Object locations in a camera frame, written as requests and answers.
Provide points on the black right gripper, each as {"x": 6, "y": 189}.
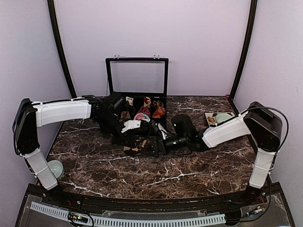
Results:
{"x": 155, "y": 144}

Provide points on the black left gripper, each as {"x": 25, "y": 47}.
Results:
{"x": 126, "y": 137}

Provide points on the brown argyle sock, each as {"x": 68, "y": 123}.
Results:
{"x": 135, "y": 151}

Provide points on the maroon purple orange striped sock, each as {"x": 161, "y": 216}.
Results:
{"x": 159, "y": 113}

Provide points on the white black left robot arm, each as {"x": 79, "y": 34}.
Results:
{"x": 106, "y": 111}

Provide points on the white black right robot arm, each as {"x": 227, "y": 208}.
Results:
{"x": 263, "y": 124}

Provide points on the pink white rolled sock right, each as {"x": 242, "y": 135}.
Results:
{"x": 142, "y": 117}

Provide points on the maroon teal rolled sock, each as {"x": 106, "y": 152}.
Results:
{"x": 145, "y": 110}

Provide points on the cream brown rolled sock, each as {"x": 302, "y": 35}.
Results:
{"x": 129, "y": 101}

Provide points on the leopard pattern rolled sock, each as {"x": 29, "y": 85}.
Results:
{"x": 157, "y": 104}

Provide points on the black sock organizer box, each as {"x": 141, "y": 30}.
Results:
{"x": 139, "y": 77}

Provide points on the square floral ceramic plate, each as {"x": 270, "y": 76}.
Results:
{"x": 210, "y": 117}

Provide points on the pale green ceramic bowl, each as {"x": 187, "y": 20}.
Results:
{"x": 221, "y": 117}

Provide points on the pale green bowl left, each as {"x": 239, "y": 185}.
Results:
{"x": 57, "y": 168}

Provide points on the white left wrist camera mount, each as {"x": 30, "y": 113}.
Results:
{"x": 130, "y": 125}

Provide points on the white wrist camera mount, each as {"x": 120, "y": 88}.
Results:
{"x": 130, "y": 125}
{"x": 158, "y": 129}

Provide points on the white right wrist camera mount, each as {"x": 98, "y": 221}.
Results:
{"x": 158, "y": 129}

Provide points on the white slotted cable duct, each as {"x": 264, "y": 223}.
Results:
{"x": 126, "y": 220}

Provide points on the black front table rail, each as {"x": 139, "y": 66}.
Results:
{"x": 96, "y": 204}

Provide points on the black left frame post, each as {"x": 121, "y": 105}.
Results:
{"x": 59, "y": 47}

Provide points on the black frame post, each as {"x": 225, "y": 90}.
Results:
{"x": 59, "y": 47}
{"x": 245, "y": 49}

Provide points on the black right frame post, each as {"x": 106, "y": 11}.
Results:
{"x": 245, "y": 49}

